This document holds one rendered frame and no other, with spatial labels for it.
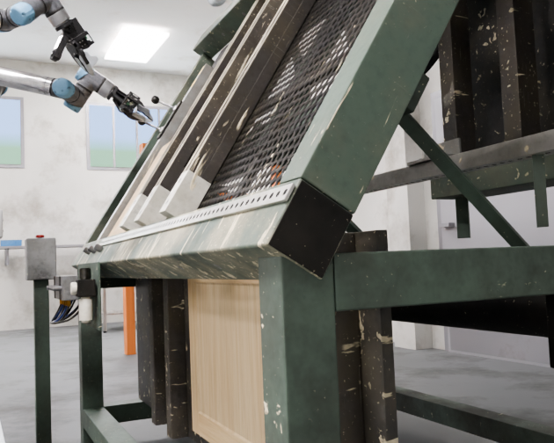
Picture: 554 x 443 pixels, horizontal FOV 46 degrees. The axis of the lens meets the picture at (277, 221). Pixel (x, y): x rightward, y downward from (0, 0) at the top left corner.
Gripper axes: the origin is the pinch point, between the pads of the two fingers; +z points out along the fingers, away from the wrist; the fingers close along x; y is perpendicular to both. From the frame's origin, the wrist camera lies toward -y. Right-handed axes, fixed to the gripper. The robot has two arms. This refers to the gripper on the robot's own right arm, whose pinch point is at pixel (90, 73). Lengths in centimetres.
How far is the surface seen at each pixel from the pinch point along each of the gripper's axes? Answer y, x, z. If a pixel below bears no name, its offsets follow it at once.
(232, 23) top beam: 69, -2, 16
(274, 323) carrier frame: -69, -166, 27
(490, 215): -15, -165, 49
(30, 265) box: -56, 38, 54
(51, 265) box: -50, 36, 60
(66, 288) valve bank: -60, -10, 56
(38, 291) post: -60, 39, 65
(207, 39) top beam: 71, 25, 20
